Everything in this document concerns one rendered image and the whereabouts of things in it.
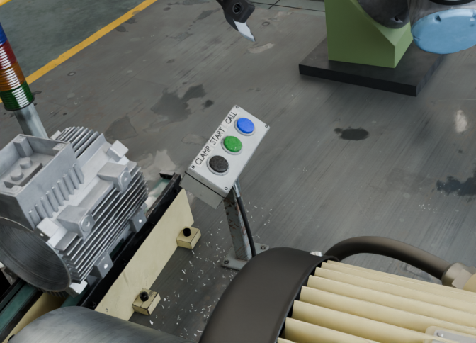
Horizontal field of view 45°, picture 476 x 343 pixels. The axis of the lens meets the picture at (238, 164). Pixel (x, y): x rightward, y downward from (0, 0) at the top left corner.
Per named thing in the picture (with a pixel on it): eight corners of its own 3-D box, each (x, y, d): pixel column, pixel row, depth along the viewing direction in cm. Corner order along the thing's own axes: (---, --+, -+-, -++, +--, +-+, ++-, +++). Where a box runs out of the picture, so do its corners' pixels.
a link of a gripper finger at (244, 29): (249, 30, 136) (238, -4, 129) (256, 43, 132) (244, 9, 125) (237, 35, 136) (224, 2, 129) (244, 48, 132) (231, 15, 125)
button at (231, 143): (233, 160, 90) (237, 153, 89) (217, 149, 90) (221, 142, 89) (241, 148, 92) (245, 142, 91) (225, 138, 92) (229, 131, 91)
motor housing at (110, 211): (95, 311, 88) (51, 222, 76) (3, 282, 96) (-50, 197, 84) (161, 220, 101) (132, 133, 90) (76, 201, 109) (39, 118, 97)
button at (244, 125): (246, 141, 94) (250, 134, 92) (230, 131, 94) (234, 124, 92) (253, 130, 96) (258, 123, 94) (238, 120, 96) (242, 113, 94)
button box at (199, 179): (216, 211, 89) (228, 193, 85) (177, 186, 89) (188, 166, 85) (259, 144, 100) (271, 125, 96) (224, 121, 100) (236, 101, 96)
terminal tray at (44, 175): (37, 235, 80) (17, 197, 76) (-18, 221, 85) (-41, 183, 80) (88, 180, 88) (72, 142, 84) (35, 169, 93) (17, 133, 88)
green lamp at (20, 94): (20, 112, 117) (11, 93, 114) (-2, 108, 119) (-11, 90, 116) (40, 96, 121) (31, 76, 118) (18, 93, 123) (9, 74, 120)
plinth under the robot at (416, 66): (416, 96, 139) (416, 86, 137) (299, 74, 156) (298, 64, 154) (460, 35, 158) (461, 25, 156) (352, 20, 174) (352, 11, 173)
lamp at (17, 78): (11, 93, 114) (2, 73, 111) (-11, 90, 116) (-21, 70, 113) (31, 76, 118) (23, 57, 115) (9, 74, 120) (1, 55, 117)
